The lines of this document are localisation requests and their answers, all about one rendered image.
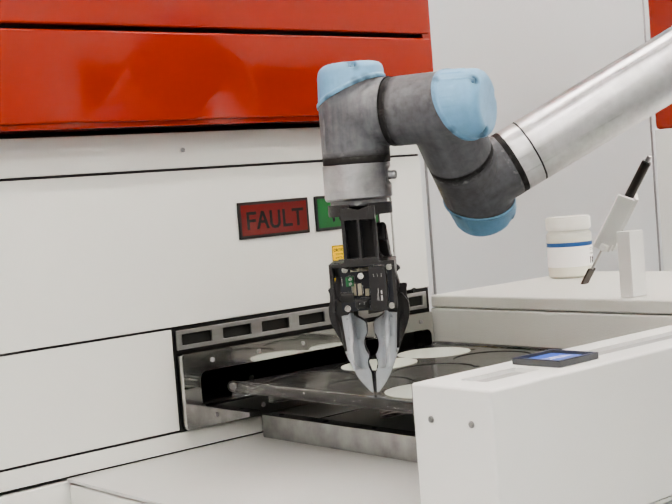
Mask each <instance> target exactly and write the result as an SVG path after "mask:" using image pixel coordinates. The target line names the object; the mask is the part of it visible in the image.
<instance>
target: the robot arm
mask: <svg viewBox="0 0 672 504"><path fill-rule="evenodd" d="M317 89H318V103H317V106H316V107H317V111H318V112H319V124H320V136H321V148H322V160H323V166H327V167H322V170H323V182H324V195H325V201H326V202H331V206H328V215H329V217H341V229H342V241H343V254H344V259H339V260H336V261H333V262H332V263H330V264H329V277H330V288H329V289H328V291H329V295H330V303H329V317H330V321H331V324H332V326H333V328H334V330H335V332H336V334H337V335H338V337H339V339H340V341H341V343H342V344H343V346H344V350H345V353H346V355H347V357H348V359H349V361H350V363H351V365H352V367H353V369H354V371H355V373H356V374H357V376H358V378H359V379H360V381H361V382H362V383H363V384H364V385H365V386H366V387H367V389H368V390H369V391H370V392H371V393H372V392H380V390H381V389H382V388H383V386H384V385H385V383H386V382H387V380H388V378H389V376H390V374H391V372H392V369H393V366H394V363H395V360H396V357H397V354H398V351H399V348H400V345H401V342H402V339H403V336H404V333H405V330H406V327H407V324H408V320H409V315H410V304H409V299H408V295H407V283H406V282H405V283H400V280H399V277H398V274H397V271H398V270H399V269H400V265H398V264H397V263H396V256H392V253H391V248H390V242H389V237H388V232H387V227H386V224H385V223H384V222H376V215H377V214H384V213H392V212H393V209H392V201H388V198H390V197H391V196H392V195H393V192H392V183H391V182H390V181H389V179H395V178H397V171H396V170H388V169H389V168H390V162H387V161H391V159H390V146H391V145H392V146H404V145H417V147H418V149H419V151H420V153H421V155H422V157H423V159H424V161H425V163H426V165H427V168H428V169H429V171H430V173H431V175H432V177H433V180H434V182H435V184H436V186H437V188H438V190H439V192H440V194H441V196H442V198H443V204H444V206H445V208H446V209H447V211H448V212H449V213H450V215H451V216H452V218H453V220H454V222H455V224H456V225H457V227H458V228H459V229H461V230H462V231H463V232H465V233H466V234H469V235H472V236H478V237H483V236H489V235H493V234H496V233H498V232H500V231H502V230H503V229H504V228H506V227H507V226H508V224H509V222H510V221H511V220H512V219H513V218H514V217H515V214H516V209H517V206H516V197H518V196H520V195H521V194H523V193H525V192H526V191H527V190H529V189H531V188H532V187H534V186H536V185H537V184H539V183H541V182H542V181H544V180H546V179H547V178H549V177H551V176H552V175H554V174H556V173H557V172H559V171H561V170H562V169H564V168H566V167H567V166H569V165H571V164H572V163H574V162H576V161H577V160H579V159H581V158H582V157H584V156H586V155H587V154H589V153H591V152H592V151H594V150H596V149H597V148H599V147H600V146H602V145H604V144H605V143H607V142H609V141H610V140H612V139H614V138H615V137H617V136H619V135H620V134H622V133H624V132H625V131H627V130H629V129H630V128H632V127H634V126H635V125H637V124H639V123H640V122H642V121H644V120H645V119H647V118H649V117H650V116H652V115H654V114H655V113H657V112H659V111H660V110H662V109H664V108H665V107H667V106H669V105H670V104H672V26H671V27H670V28H668V29H666V30H665V31H663V32H661V33H660V34H658V35H657V36H655V37H653V38H652V39H650V40H648V41H647V42H645V43H643V44H642V45H640V46H638V47H637V48H635V49H633V50H632V51H630V52H628V53H627V54H625V55H624V56H622V57H620V58H619V59H617V60H615V61H614V62H612V63H610V64H609V65H607V66H605V67H604V68H602V69H600V70H599V71H597V72H595V73H594V74H592V75H591V76H589V77H587V78H586V79H584V80H582V81H581V82H579V83H577V84H576V85H574V86H572V87H571V88H569V89H567V90H566V91H564V92H563V93H561V94H559V95H558V96H556V97H554V98H553V99H551V100H549V101H548V102H546V103H544V104H543V105H541V106H539V107H538V108H536V109H534V110H533V111H531V112H530V113H528V114H526V115H525V116H523V117H521V118H520V119H518V120H516V121H515V122H513V123H511V124H510V125H508V126H506V127H505V128H503V129H501V130H500V131H498V132H497V133H495V134H493V135H491V136H490V137H489V136H488V135H490V134H491V133H492V131H493V129H494V127H495V124H496V119H497V101H496V98H495V95H494V87H493V84H492V81H491V79H490V78H489V76H488V75H487V74H486V73H485V72H484V71H483V70H481V69H478V68H456V69H451V68H445V69H440V70H438V71H434V72H426V73H417V74H409V75H401V76H393V77H390V76H386V75H385V73H384V70H383V66H382V64H381V63H380V62H378V61H373V60H360V61H347V62H338V63H332V64H328V65H325V66H324V67H322V68H321V69H320V70H319V72H318V75H317ZM334 278H336V280H335V279H334ZM365 310H372V311H383V310H384V313H382V314H381V315H380V316H378V317H377V318H376V319H375V320H374V323H373V326H374V333H375V335H376V337H377V338H378V348H377V351H376V359H377V362H378V365H377V370H376V372H375V379H374V372H373V370H372V368H371V365H370V363H369V359H370V352H369V350H368V348H367V346H366V336H367V334H368V323H367V320H366V319H364V318H362V317H360V316H359V315H357V314H355V313H353V312H354V311H365Z"/></svg>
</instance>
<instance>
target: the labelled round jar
mask: <svg viewBox="0 0 672 504"><path fill-rule="evenodd" d="M545 227H546V230H547V231H548V233H547V234H546V241H547V243H546V244H547V259H548V270H549V277H551V278H557V279H562V278H579V277H584V276H585V274H586V272H587V270H588V269H589V268H591V267H592V265H593V249H592V237H591V231H590V230H588V228H590V227H591V223H590V216H589V215H568V216H556V217H547V218H546V219H545Z"/></svg>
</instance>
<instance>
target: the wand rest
mask: <svg viewBox="0 0 672 504"><path fill-rule="evenodd" d="M638 201H639V200H638V195H637V193H636V194H635V196H634V198H630V197H627V196H624V195H622V194H618V195H617V197H616V199H615V202H614V204H613V206H612V208H611V210H610V212H609V214H608V216H607V218H606V220H605V222H604V224H603V226H602V228H601V230H600V232H599V234H598V236H597V238H596V240H595V242H594V244H593V247H595V248H598V249H600V250H601V251H602V252H609V251H612V252H613V251H614V250H617V248H618V262H619V277H620V292H621V297H637V296H643V295H647V291H646V276H645V260H644V245H643V230H626V231H624V229H625V227H626V225H627V223H628V221H629V219H630V217H631V215H632V213H633V211H634V209H635V207H636V205H637V203H638Z"/></svg>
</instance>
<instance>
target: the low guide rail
mask: <svg viewBox="0 0 672 504"><path fill-rule="evenodd" d="M262 424H263V436H264V437H267V438H273V439H279V440H285V441H291V442H297V443H303V444H309V445H315V446H320V447H326V448H332V449H338V450H344V451H350V452H356V453H362V454H368V455H374V456H380V457H386V458H392V459H398V460H404V461H410V462H416V463H418V461H417V448H416V434H415V432H414V431H406V430H399V429H392V428H385V427H378V426H371V425H364V424H357V423H350V422H342V421H335V420H328V419H321V418H314V417H307V416H300V415H293V414H286V413H278V412H270V413H266V414H262Z"/></svg>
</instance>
